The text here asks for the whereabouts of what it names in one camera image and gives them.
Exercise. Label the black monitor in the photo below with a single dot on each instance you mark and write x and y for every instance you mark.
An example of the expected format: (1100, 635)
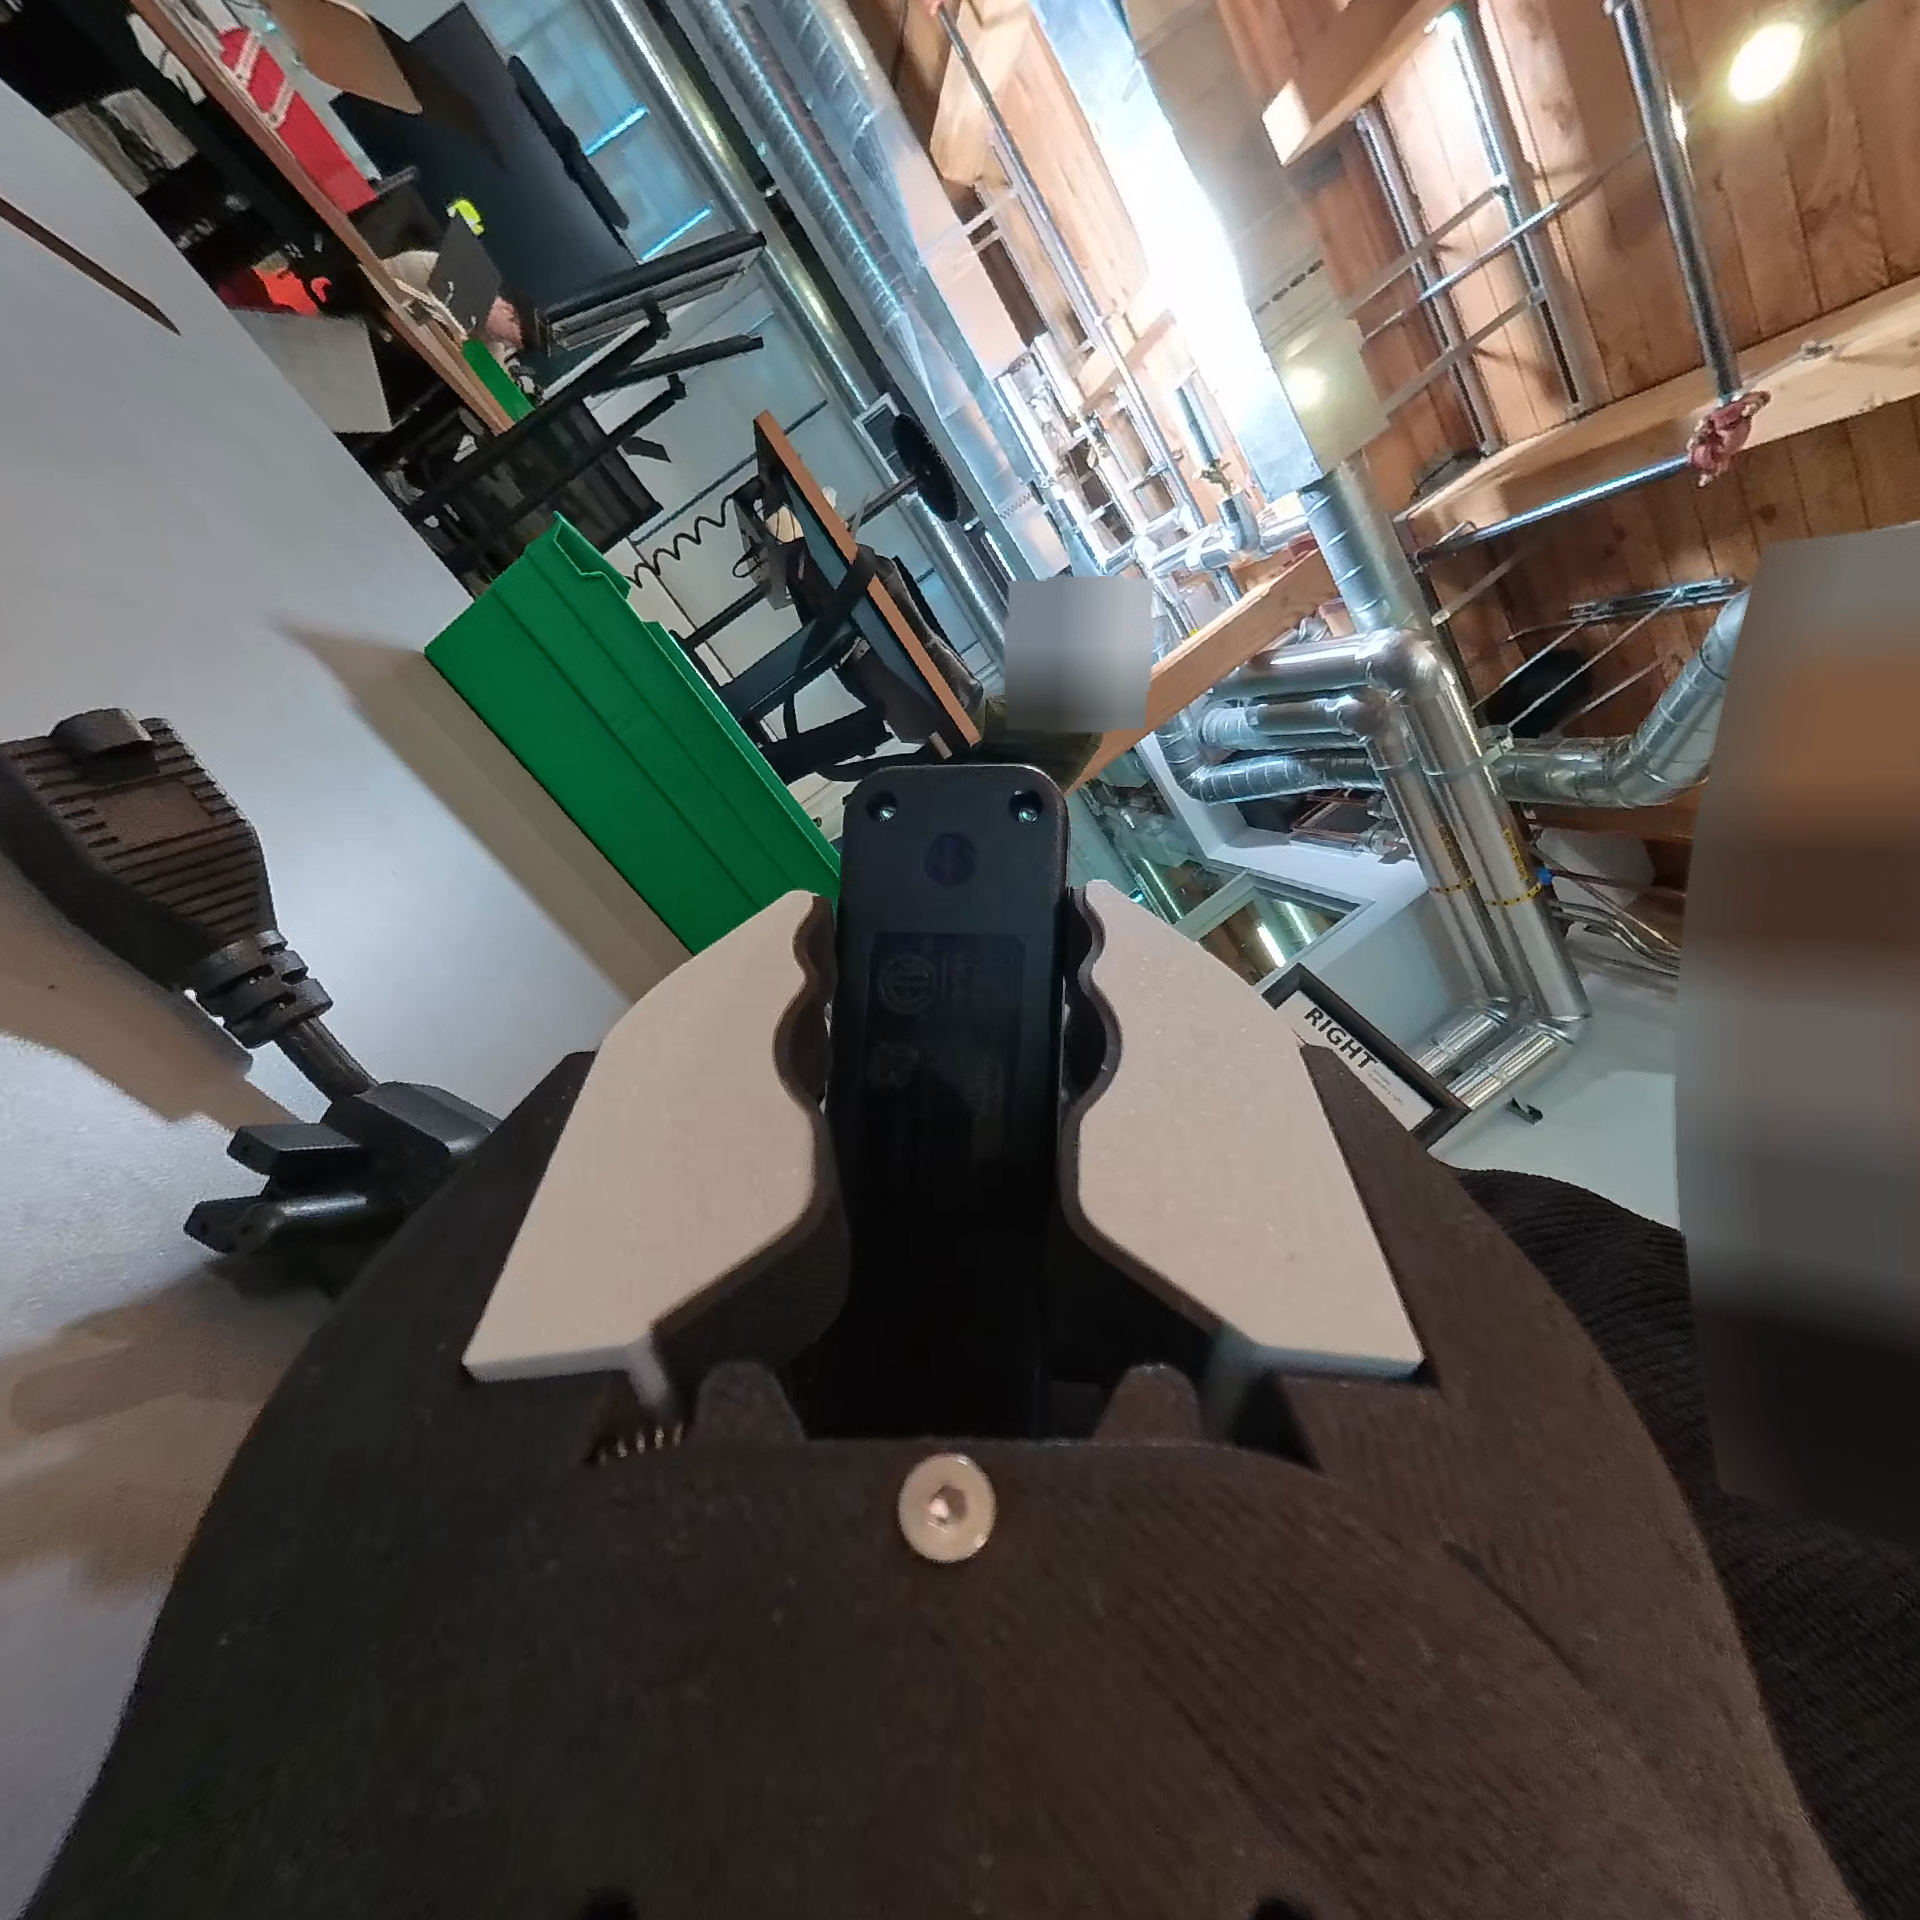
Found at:
(495, 166)

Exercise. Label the black power strip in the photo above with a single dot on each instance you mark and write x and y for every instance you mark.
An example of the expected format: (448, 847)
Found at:
(947, 1052)

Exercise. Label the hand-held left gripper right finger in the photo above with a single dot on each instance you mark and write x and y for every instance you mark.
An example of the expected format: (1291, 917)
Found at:
(1245, 1169)

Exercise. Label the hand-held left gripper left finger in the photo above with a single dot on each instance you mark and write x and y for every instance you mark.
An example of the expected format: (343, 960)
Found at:
(661, 1152)

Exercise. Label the black mesh chair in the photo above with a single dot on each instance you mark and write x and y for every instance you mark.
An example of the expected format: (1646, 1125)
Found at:
(526, 478)

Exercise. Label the red plastic bin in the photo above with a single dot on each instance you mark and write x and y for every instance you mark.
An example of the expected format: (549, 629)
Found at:
(292, 106)

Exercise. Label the framed marker sign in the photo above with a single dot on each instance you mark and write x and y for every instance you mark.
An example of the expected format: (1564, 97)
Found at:
(1358, 1052)

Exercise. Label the grey desk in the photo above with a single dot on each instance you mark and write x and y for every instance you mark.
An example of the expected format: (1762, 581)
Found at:
(225, 568)

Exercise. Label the silver ventilation duct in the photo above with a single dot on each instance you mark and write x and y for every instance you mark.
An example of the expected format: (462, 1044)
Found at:
(841, 224)

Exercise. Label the green plastic bin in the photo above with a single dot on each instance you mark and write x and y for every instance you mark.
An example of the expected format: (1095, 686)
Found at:
(631, 749)

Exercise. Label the silver pipe cluster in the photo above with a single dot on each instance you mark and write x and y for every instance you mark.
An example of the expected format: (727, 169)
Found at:
(1413, 719)

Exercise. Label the grey flat panel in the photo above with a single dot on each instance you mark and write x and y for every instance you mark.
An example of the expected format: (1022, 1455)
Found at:
(354, 374)

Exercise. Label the black round lamp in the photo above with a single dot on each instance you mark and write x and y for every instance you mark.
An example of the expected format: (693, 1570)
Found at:
(917, 465)

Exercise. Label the wood-edged standing desk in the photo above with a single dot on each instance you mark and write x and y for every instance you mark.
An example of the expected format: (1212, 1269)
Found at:
(841, 568)

